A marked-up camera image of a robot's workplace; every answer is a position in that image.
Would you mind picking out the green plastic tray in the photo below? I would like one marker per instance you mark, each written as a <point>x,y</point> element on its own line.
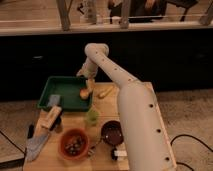
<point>68,88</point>

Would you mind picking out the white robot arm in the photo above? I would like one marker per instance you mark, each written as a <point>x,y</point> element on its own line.
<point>145,137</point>

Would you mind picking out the metal spoon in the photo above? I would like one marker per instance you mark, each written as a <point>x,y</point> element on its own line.
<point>92,149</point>

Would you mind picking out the wooden railing shelf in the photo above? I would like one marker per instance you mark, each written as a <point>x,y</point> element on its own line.
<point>30,17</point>

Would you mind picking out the dark brown bowl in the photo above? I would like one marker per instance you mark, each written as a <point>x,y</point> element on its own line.
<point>111,133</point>

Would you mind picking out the orange bowl with contents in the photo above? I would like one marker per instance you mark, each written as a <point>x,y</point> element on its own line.
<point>74,144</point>

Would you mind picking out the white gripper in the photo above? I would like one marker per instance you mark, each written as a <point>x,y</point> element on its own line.
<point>89,70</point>

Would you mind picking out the small black white object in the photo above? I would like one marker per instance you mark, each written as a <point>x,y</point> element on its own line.
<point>118,155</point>

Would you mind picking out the green plastic cup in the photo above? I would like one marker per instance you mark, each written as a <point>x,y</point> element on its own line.
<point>92,117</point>

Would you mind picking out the orange apple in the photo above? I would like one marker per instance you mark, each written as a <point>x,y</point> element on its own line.
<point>84,93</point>

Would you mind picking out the grey sponge block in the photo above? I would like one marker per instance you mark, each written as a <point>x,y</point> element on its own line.
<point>54,100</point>

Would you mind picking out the wooden block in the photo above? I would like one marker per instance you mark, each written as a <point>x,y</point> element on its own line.
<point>51,117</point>

